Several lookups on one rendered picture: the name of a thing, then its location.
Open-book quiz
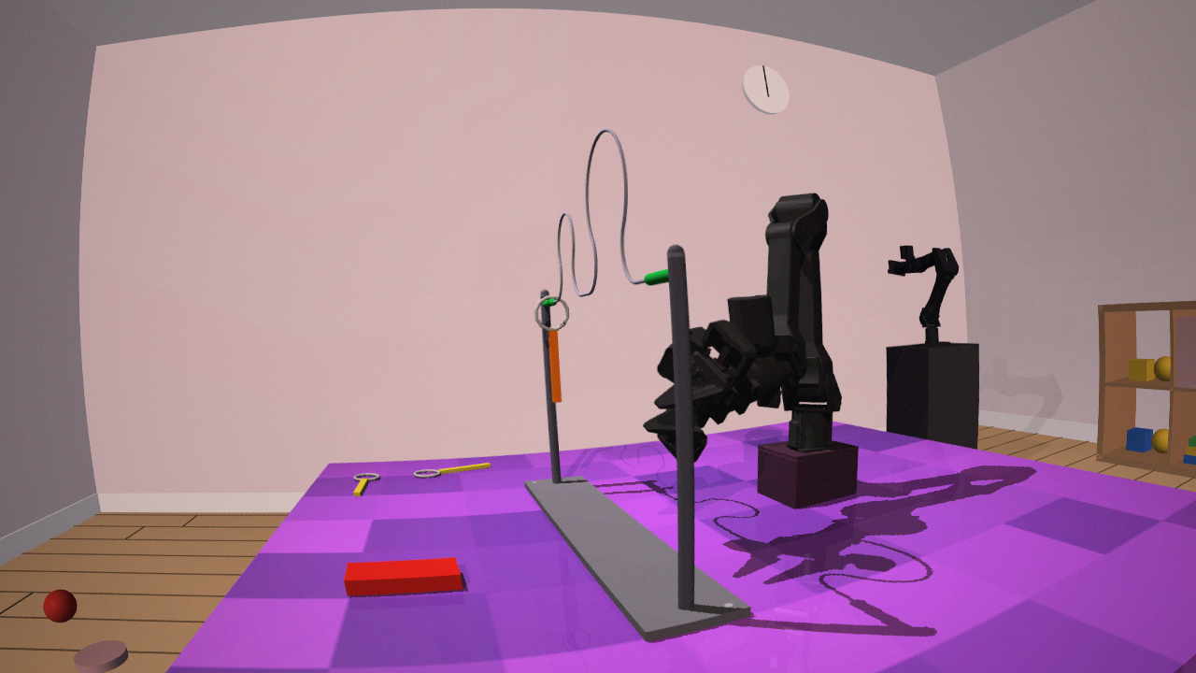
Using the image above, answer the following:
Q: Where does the red rectangular block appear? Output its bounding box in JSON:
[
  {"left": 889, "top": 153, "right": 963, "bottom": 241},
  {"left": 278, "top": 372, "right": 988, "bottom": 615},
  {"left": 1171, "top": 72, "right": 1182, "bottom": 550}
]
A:
[{"left": 344, "top": 557, "right": 463, "bottom": 596}]

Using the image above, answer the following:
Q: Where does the orange-brown long handle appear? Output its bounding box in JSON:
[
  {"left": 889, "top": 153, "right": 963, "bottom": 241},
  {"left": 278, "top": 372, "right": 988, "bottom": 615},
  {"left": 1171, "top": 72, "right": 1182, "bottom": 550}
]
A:
[{"left": 533, "top": 295, "right": 569, "bottom": 402}]

